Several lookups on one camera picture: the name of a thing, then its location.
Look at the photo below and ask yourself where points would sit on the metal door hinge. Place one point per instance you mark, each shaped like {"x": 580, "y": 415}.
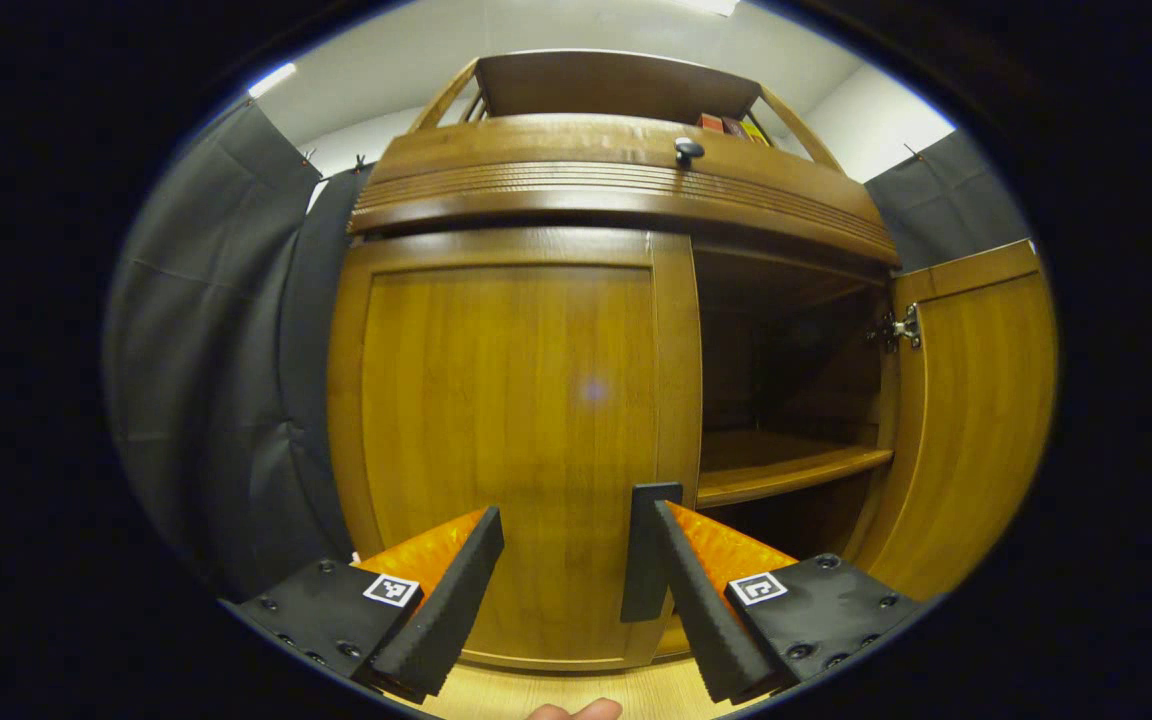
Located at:
{"x": 898, "y": 328}

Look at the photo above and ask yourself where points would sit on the small ceiling light panel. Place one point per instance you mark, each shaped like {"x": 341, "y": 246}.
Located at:
{"x": 273, "y": 80}

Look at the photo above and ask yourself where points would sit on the brown book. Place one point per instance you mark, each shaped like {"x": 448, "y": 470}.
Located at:
{"x": 734, "y": 127}

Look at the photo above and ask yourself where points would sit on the wooden shoe cabinet door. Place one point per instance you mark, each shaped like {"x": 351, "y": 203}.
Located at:
{"x": 506, "y": 400}
{"x": 976, "y": 420}

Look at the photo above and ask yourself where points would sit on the yellow book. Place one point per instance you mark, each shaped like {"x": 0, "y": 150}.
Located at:
{"x": 756, "y": 133}

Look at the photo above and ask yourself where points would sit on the black round drawer knob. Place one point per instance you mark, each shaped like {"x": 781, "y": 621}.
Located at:
{"x": 688, "y": 151}

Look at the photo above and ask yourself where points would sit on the wooden double-door shoe cabinet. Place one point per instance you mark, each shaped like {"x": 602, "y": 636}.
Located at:
{"x": 616, "y": 180}

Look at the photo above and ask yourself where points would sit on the tan red book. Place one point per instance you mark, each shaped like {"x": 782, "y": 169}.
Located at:
{"x": 711, "y": 122}

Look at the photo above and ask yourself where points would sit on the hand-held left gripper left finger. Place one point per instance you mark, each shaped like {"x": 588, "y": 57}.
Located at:
{"x": 456, "y": 590}

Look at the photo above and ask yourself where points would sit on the large ceiling light panel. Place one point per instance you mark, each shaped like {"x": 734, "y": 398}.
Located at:
{"x": 706, "y": 6}

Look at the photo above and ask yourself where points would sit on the black backdrop cloth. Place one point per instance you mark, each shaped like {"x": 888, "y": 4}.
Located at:
{"x": 216, "y": 350}

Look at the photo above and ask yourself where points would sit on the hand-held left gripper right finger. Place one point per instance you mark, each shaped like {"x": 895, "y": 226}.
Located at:
{"x": 701, "y": 610}

